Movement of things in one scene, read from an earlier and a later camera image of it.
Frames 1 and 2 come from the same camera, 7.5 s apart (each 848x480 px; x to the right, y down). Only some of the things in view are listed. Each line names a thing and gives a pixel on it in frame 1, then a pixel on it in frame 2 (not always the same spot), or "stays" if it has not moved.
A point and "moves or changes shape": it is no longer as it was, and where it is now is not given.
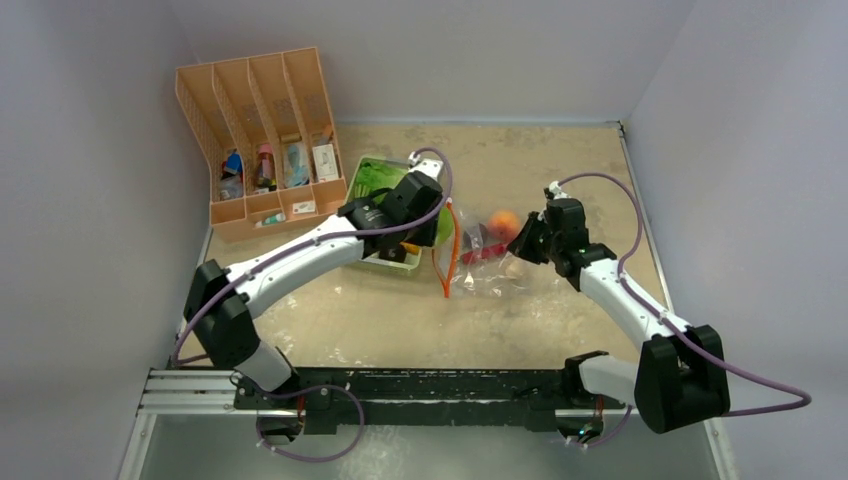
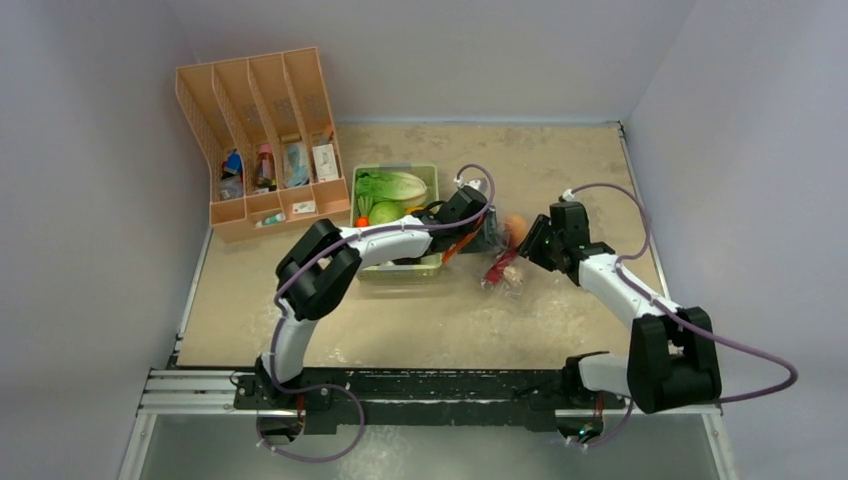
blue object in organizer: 234,163 stays
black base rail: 325,399 stays
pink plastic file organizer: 265,124 stays
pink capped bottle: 266,175 stays
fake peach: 503,226 moves or changes shape
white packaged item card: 325,162 stays
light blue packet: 296,163 stays
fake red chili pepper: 472,256 -> 495,273
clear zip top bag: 472,262 moves or changes shape
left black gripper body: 422,233 -> 482,237
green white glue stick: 279,217 stays
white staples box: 304,207 stays
